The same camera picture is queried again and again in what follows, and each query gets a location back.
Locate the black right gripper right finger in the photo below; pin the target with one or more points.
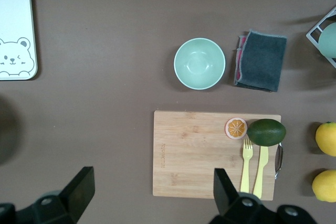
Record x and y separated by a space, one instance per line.
225 197

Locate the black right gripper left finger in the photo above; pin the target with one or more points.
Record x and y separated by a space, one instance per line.
78 190

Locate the yellow plastic fork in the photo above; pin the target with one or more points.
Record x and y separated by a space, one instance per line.
246 171

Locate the yellow plastic knife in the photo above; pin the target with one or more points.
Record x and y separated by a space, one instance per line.
261 169

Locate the bamboo cutting board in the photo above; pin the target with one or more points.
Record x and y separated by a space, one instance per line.
197 155

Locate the orange fruit slice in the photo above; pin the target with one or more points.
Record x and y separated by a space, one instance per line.
235 128

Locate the green avocado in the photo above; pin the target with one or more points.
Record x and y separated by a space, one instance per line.
266 132

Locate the yellow lemon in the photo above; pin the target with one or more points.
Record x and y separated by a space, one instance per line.
326 186
328 138

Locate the pale green bowl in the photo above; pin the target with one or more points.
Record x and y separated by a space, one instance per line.
199 64

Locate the grey folded cloth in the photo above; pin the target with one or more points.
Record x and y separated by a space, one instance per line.
262 61

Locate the brown table cover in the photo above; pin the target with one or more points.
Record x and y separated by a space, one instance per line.
105 51

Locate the pink cloth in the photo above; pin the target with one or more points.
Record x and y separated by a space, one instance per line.
242 41

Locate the pale green cup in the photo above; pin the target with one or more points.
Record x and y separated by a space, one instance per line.
329 40

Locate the cream bear print tray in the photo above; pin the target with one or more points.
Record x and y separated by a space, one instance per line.
15 11

